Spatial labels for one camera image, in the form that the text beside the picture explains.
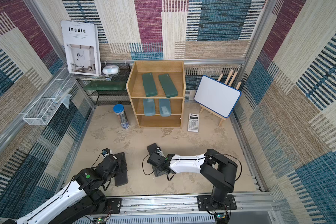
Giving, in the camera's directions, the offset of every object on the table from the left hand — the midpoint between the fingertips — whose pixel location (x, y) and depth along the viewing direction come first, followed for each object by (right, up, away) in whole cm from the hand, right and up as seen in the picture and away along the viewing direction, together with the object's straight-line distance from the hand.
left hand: (121, 165), depth 80 cm
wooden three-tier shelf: (+32, +58, +13) cm, 68 cm away
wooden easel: (+66, +50, +13) cm, 84 cm away
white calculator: (+45, +23, +26) cm, 57 cm away
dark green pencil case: (+15, +47, +7) cm, 50 cm away
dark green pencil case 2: (+26, +47, +7) cm, 54 cm away
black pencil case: (+15, +6, +14) cm, 21 cm away
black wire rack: (-21, +44, +39) cm, 63 cm away
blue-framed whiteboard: (+61, +42, +19) cm, 76 cm away
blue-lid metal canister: (-5, +32, +11) cm, 34 cm away
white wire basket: (-36, +31, -8) cm, 48 cm away
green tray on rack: (-17, +49, +19) cm, 55 cm away
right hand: (+22, -4, +7) cm, 24 cm away
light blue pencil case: (+14, +34, +14) cm, 39 cm away
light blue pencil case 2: (+25, +34, +13) cm, 44 cm away
